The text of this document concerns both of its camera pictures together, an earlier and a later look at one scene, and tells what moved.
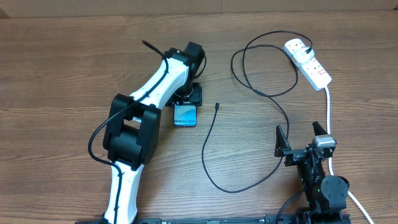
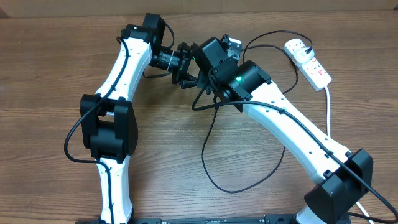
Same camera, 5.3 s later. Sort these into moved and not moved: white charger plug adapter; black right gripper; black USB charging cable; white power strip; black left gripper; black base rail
Moved: black right gripper; black left gripper
Not moved: white charger plug adapter; black USB charging cable; black base rail; white power strip
